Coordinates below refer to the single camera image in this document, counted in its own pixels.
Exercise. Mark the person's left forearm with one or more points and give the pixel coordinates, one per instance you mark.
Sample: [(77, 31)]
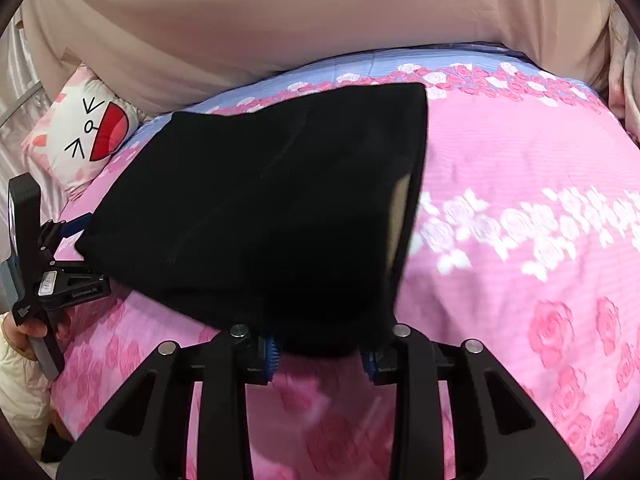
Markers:
[(22, 400)]

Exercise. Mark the black pants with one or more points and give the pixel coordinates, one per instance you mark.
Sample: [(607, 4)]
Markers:
[(260, 220)]

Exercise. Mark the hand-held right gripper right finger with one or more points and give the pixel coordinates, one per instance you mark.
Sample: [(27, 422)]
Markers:
[(415, 390)]

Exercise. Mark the pink rose-print bedsheet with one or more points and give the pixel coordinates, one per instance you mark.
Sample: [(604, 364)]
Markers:
[(500, 270)]

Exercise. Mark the person's left hand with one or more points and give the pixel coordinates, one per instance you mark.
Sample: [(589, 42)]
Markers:
[(20, 332)]

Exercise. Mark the beige quilt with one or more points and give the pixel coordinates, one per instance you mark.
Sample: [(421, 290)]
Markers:
[(300, 20)]

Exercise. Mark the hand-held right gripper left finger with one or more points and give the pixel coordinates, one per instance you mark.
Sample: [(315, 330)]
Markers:
[(220, 390)]

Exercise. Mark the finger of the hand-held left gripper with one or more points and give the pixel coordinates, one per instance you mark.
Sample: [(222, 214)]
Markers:
[(75, 287), (72, 226)]

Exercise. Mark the pale satin curtain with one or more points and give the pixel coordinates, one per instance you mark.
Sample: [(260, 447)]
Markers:
[(20, 125)]

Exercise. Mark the peach floral blanket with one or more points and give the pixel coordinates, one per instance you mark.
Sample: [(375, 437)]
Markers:
[(626, 70)]

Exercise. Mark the cartoon face pillow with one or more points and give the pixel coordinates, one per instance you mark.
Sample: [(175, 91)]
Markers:
[(82, 130)]

